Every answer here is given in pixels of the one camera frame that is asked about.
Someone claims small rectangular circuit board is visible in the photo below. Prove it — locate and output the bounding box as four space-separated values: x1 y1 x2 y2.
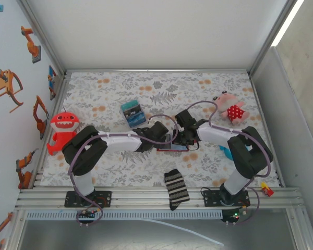
77 209 97 219

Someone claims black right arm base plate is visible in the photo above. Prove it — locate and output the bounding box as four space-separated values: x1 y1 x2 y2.
203 189 251 208

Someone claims aluminium side rail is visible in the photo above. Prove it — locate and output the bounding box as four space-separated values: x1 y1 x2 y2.
249 74 285 188
28 72 71 189

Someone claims white plastic tube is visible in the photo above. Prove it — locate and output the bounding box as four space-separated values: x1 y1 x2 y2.
142 218 225 247

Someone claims round black circuit board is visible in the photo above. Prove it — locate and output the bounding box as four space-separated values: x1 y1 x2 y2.
220 207 248 225

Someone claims blue card pack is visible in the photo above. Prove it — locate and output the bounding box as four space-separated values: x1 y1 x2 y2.
119 99 147 129

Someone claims teal credit card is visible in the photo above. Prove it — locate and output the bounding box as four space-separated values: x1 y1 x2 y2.
121 101 139 111

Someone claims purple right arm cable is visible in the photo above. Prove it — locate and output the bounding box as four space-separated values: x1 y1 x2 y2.
184 100 272 226

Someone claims blue orange wall sticker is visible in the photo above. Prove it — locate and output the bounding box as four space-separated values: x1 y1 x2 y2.
47 65 59 101

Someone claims white slotted cable duct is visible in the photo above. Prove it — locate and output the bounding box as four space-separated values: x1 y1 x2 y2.
26 210 224 221

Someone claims pink frog plush toy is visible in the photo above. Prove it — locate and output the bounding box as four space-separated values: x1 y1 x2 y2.
212 90 251 126

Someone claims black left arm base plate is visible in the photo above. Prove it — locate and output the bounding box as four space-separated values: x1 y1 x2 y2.
64 190 113 208

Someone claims floral tablecloth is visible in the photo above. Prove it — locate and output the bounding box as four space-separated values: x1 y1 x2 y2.
40 71 280 188

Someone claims light blue soft item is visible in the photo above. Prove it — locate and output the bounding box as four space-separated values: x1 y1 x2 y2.
219 144 252 161

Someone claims white light strip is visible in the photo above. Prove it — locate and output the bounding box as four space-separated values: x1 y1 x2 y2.
271 0 306 47

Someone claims thin aluminium frame rail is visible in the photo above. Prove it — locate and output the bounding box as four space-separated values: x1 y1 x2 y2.
64 68 252 76

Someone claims red card holder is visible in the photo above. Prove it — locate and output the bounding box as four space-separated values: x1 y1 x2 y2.
156 132 189 153

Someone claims black white striped sock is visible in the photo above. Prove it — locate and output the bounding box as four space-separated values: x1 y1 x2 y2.
163 168 191 211

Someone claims orange gripper wall sticker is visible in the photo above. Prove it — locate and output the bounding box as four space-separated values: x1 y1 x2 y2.
0 69 25 114

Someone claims red shark plush toy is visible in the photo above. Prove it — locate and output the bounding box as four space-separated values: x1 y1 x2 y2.
46 111 81 156

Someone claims aluminium frame post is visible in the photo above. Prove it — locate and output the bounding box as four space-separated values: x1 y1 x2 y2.
246 0 299 78
17 0 67 78

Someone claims long aluminium frame rail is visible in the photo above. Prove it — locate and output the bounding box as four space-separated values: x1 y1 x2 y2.
15 185 305 210

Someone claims small yellow red toy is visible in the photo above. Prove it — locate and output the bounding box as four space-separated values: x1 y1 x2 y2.
260 181 275 198

